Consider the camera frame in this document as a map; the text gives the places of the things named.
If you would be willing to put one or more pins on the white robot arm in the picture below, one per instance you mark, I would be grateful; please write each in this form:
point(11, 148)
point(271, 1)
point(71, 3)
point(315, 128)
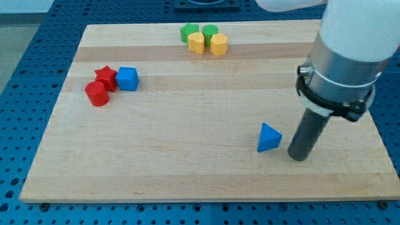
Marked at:
point(355, 42)

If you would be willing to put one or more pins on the green circle block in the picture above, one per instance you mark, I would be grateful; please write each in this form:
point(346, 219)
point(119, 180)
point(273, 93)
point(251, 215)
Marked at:
point(208, 31)

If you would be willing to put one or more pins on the wooden board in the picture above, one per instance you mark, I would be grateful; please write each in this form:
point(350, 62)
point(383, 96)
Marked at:
point(190, 131)

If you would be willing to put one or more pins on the yellow hexagon block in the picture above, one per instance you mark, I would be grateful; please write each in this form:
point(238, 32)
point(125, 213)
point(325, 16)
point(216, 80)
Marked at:
point(219, 44)

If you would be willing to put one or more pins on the yellow heart block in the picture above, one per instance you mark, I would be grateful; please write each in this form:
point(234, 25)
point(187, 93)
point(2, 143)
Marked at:
point(196, 42)

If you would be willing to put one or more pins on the blue triangle block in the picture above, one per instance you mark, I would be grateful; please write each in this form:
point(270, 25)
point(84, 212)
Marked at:
point(269, 138)

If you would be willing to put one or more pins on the blue cube block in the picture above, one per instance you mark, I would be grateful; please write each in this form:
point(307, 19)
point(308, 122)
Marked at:
point(127, 78)

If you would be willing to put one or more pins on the green star block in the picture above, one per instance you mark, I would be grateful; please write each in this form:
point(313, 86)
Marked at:
point(188, 29)

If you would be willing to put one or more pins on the red star block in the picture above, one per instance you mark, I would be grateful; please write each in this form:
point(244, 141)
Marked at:
point(107, 76)

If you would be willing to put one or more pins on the red cylinder block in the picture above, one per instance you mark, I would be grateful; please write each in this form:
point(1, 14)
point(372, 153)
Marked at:
point(97, 94)

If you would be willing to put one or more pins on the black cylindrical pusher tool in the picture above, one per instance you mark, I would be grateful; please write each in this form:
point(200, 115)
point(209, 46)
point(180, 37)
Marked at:
point(306, 135)

